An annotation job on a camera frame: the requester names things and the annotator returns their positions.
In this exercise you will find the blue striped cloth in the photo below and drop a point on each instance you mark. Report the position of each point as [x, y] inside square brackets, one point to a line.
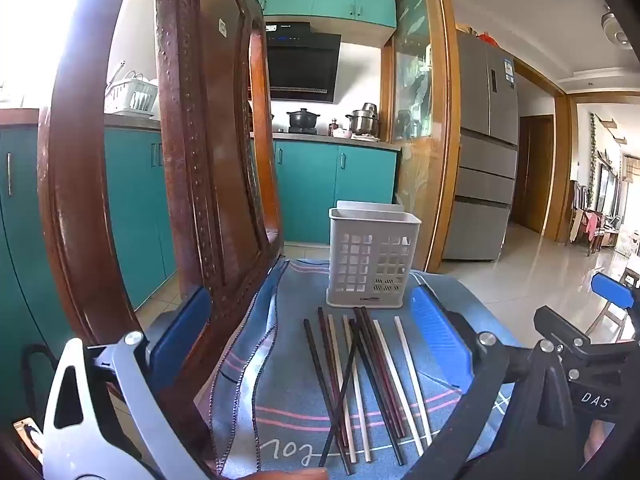
[290, 385]

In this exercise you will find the teal base cabinets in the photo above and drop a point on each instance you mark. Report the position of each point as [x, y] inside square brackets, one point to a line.
[310, 190]

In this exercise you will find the black range hood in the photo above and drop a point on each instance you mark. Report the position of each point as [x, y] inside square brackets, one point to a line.
[300, 65]

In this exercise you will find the grey refrigerator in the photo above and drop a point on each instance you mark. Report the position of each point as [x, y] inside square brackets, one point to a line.
[485, 160]

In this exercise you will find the white plastic utensil holder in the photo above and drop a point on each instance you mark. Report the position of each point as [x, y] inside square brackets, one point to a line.
[350, 230]

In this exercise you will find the white chopstick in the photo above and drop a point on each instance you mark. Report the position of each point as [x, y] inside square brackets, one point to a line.
[414, 385]
[361, 425]
[400, 395]
[338, 360]

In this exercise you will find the black chopstick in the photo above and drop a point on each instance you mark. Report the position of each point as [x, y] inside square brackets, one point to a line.
[334, 420]

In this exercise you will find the brown wooden door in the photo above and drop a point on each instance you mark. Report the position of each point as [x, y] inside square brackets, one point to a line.
[532, 175]

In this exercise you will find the carved wooden chair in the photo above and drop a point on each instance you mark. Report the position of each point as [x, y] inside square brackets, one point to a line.
[210, 160]

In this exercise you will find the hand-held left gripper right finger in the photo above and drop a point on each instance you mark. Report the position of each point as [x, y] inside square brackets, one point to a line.
[440, 340]

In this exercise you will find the white dish rack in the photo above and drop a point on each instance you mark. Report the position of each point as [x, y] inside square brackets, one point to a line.
[130, 95]

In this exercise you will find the grey kitchen countertop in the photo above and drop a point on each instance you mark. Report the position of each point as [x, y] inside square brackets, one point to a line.
[325, 140]

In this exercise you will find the green hanging vine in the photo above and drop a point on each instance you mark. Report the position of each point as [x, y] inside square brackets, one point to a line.
[593, 155]

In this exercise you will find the steel stock pot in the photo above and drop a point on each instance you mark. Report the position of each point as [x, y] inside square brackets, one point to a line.
[364, 122]

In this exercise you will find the ceiling lamp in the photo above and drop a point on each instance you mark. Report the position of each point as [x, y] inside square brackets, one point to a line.
[615, 27]

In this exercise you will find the wooden dining chair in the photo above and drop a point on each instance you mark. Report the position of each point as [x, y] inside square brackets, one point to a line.
[592, 225]

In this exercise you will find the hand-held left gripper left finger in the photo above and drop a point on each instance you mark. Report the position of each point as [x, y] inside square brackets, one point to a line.
[182, 335]

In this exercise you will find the wood framed glass door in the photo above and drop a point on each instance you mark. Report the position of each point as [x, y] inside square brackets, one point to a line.
[417, 110]

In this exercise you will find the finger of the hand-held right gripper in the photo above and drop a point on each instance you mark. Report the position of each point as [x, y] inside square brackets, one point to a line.
[612, 291]

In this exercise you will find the black cooking pot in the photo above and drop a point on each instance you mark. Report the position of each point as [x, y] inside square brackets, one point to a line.
[301, 121]

